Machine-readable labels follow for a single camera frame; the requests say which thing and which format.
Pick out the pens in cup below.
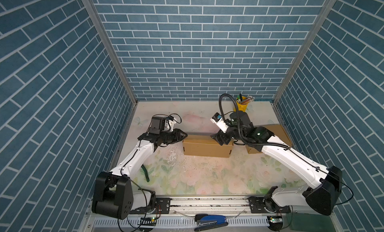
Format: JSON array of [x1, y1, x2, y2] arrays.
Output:
[[237, 93, 254, 105]]

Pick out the aluminium front rail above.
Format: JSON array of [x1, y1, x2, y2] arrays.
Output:
[[80, 195, 342, 232]]

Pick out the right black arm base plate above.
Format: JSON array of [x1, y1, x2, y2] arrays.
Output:
[[246, 196, 291, 214]]

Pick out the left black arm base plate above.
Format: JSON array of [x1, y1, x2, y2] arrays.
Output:
[[130, 198, 171, 214]]

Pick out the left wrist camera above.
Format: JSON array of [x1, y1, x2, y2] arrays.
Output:
[[165, 116, 177, 132]]

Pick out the blue black stapler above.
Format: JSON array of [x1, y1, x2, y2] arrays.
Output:
[[194, 214, 229, 232]]

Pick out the green box at front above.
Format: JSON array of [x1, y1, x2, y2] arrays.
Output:
[[289, 214, 336, 232]]

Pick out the cardboard box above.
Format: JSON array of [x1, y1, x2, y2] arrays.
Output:
[[246, 124, 293, 155]]

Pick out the cardboard sheet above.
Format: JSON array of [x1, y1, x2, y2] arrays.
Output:
[[183, 135, 234, 158]]

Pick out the yellow pen cup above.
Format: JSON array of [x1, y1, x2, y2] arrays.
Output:
[[236, 96, 248, 112]]

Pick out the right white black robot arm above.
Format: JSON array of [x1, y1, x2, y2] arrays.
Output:
[[211, 111, 343, 216]]

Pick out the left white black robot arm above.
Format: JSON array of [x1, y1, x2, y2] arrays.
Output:
[[92, 113, 188, 220]]

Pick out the green handled pliers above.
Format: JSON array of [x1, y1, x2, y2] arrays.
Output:
[[141, 165, 150, 183]]

